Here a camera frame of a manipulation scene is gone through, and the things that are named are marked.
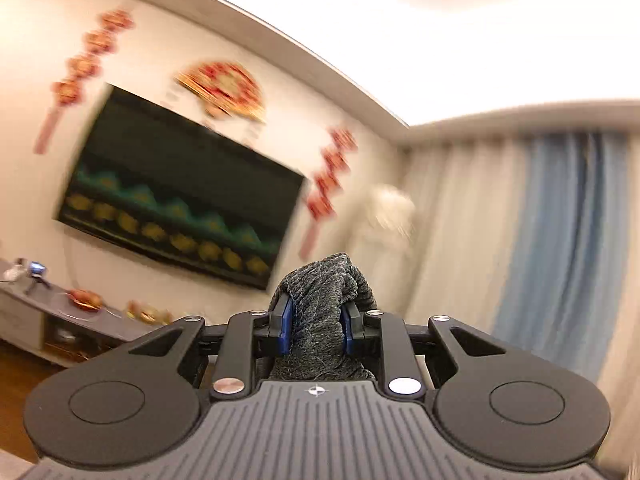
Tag grey knitted garment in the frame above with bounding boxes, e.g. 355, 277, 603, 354
269, 252, 378, 382

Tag white standing air conditioner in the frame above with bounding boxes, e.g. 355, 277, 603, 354
347, 185, 416, 313

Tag red hanging knot decoration right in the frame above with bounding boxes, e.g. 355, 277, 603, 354
298, 126, 358, 261

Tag red hanging knot decoration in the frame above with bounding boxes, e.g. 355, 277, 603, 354
34, 4, 134, 155
298, 126, 358, 261

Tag gold ornaments on cabinet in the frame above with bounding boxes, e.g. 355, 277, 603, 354
126, 300, 174, 326

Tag red gold plate on cabinet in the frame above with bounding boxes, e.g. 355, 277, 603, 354
66, 288, 103, 312

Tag cream and blue curtain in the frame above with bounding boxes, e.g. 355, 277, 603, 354
399, 129, 640, 386

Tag long grey TV cabinet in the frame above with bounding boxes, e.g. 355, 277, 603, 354
1, 276, 155, 367

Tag red hanging knot decoration left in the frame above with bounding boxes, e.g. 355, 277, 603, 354
34, 4, 134, 155

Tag wall-mounted flat television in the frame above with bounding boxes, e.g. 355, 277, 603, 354
56, 87, 305, 290

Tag round red gold wall ornament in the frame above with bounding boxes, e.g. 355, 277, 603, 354
175, 61, 265, 124

